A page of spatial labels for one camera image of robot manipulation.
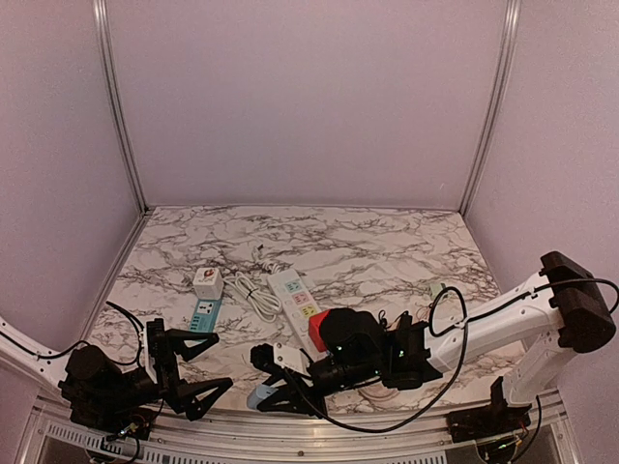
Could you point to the white multicolour power strip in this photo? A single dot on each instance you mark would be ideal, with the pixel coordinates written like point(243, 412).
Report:
point(298, 305)

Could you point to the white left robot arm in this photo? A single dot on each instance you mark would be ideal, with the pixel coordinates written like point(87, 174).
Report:
point(43, 364)

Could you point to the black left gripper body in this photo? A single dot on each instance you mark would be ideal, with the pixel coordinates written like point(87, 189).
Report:
point(162, 387)

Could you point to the light blue plug adapter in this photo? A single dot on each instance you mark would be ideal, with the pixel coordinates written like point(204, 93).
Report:
point(259, 394)

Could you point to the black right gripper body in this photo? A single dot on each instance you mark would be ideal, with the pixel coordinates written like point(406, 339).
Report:
point(361, 373)

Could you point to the red cube socket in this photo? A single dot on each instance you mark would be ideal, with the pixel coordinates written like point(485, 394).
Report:
point(315, 322)

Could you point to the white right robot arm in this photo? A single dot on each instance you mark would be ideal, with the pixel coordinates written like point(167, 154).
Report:
point(562, 306)

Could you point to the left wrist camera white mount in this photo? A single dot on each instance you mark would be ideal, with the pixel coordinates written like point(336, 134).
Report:
point(147, 361)

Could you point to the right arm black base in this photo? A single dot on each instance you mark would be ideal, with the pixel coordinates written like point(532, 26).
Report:
point(495, 418)

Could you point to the green white plug adapter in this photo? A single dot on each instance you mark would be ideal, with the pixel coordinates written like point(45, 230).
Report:
point(435, 288)

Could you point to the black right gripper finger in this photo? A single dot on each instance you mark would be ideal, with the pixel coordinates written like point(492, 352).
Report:
point(263, 359)
point(299, 398)

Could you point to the right aluminium frame post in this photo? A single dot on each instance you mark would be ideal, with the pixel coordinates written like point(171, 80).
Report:
point(498, 91)

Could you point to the white strip cable plug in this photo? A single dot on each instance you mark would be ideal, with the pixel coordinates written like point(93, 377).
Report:
point(267, 265)

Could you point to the black power adapter with cable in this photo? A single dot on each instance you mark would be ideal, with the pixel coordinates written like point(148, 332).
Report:
point(404, 318)

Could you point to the left aluminium frame post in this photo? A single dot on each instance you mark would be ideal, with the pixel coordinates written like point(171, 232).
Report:
point(101, 16)

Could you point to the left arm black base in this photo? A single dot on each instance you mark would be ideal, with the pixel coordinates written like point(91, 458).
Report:
point(134, 423)

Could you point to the teal power strip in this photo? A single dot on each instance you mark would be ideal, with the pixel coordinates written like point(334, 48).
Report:
point(205, 316)

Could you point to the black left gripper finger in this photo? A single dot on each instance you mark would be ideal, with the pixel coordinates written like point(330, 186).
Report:
point(164, 346)
point(195, 399)

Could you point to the aluminium frame post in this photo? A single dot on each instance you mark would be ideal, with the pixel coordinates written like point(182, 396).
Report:
point(101, 16)
point(498, 91)

